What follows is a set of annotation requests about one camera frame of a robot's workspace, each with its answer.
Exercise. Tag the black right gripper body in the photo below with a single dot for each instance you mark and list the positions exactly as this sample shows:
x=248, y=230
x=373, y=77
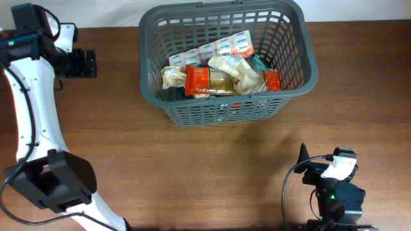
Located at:
x=313, y=176

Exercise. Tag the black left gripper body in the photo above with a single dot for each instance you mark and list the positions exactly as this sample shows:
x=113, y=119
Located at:
x=75, y=63

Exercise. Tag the brown paper pouch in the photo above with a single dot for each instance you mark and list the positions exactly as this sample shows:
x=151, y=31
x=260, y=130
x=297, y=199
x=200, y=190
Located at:
x=241, y=73
x=173, y=76

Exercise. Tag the light teal tissue pack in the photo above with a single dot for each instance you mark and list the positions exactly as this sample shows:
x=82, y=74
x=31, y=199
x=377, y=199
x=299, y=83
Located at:
x=256, y=64

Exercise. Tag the orange spaghetti pasta packet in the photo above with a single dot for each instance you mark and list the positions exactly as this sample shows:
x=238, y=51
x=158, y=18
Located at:
x=206, y=81

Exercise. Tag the Kleenex tissue multipack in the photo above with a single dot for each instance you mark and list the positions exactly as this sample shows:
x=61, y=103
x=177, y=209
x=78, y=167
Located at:
x=236, y=44

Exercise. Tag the green Nescafe coffee bag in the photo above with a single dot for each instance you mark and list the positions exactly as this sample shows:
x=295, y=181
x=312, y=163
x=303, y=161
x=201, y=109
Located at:
x=175, y=99

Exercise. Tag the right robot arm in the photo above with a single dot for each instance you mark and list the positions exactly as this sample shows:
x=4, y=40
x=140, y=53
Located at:
x=339, y=201

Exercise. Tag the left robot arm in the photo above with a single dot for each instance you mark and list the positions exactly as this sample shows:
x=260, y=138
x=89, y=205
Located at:
x=35, y=56

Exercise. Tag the grey plastic basket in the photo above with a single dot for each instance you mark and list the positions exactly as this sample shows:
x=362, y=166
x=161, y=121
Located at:
x=280, y=39

